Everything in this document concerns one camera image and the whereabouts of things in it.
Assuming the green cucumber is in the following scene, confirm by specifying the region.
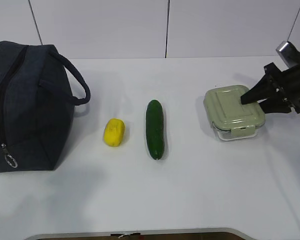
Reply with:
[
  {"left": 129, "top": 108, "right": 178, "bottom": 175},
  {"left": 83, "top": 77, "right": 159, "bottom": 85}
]
[{"left": 145, "top": 99, "right": 165, "bottom": 160}]

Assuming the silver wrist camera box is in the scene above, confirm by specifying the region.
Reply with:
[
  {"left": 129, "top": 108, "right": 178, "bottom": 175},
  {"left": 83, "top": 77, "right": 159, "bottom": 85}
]
[{"left": 276, "top": 41, "right": 300, "bottom": 69}]

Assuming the glass container with green lid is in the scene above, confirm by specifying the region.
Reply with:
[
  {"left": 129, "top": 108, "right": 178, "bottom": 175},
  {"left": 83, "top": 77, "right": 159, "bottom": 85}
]
[{"left": 203, "top": 85, "right": 266, "bottom": 141}]

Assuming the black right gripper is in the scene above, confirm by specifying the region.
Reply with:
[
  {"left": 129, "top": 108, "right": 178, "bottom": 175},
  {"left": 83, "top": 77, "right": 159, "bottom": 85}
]
[{"left": 240, "top": 62, "right": 300, "bottom": 114}]

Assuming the dark navy lunch bag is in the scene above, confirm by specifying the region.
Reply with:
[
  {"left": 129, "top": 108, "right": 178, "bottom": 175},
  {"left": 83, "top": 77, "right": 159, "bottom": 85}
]
[{"left": 0, "top": 41, "right": 91, "bottom": 173}]

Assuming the white tag under table edge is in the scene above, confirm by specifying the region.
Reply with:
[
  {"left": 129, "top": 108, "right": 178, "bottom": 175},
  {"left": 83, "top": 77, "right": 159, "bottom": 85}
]
[{"left": 110, "top": 232, "right": 141, "bottom": 239}]

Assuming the yellow lemon-shaped fruit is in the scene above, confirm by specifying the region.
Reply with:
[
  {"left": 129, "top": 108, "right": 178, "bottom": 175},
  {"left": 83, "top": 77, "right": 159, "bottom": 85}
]
[{"left": 103, "top": 118, "right": 126, "bottom": 147}]

